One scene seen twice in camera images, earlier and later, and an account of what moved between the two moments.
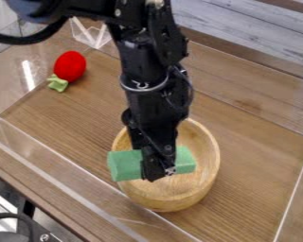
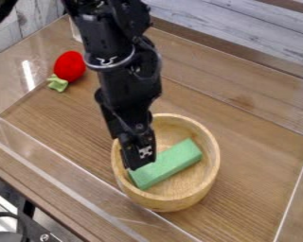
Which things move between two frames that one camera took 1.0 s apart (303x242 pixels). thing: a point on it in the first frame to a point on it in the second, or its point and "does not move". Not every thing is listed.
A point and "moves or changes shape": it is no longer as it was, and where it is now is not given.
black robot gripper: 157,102 to 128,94
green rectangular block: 124,164 moves or changes shape
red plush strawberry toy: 69,67 does not move
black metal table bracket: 30,231 does not move
